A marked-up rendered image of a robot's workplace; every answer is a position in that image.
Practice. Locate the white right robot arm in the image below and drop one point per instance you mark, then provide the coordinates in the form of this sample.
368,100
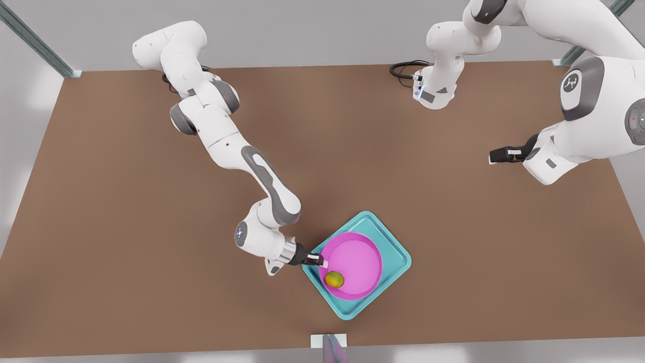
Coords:
221,136

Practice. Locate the teal square tray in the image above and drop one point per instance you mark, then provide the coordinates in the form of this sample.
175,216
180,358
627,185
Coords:
388,247

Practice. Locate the yellow-green orange fruit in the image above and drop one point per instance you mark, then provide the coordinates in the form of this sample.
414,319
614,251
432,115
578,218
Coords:
334,279

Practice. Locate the silver frame post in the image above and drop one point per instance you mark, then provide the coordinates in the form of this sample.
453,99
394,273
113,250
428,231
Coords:
584,43
332,348
35,43

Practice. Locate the pink round plate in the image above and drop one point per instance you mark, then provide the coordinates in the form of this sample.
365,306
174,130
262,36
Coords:
352,264

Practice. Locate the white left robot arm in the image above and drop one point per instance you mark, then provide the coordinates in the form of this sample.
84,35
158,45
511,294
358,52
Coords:
594,101

